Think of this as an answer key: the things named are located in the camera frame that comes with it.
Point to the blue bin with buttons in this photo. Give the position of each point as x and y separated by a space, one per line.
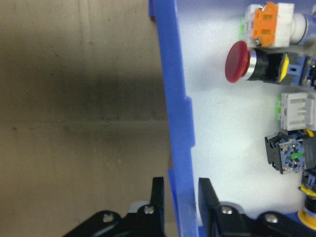
177 98

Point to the red mushroom push button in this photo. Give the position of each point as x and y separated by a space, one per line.
237 61

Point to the white orange switch block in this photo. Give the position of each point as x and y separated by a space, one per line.
266 24

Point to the black blue contact block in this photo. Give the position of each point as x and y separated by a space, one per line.
279 153

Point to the white green contact block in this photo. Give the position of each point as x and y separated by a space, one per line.
293 111

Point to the yellow push button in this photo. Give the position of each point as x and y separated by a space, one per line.
309 205

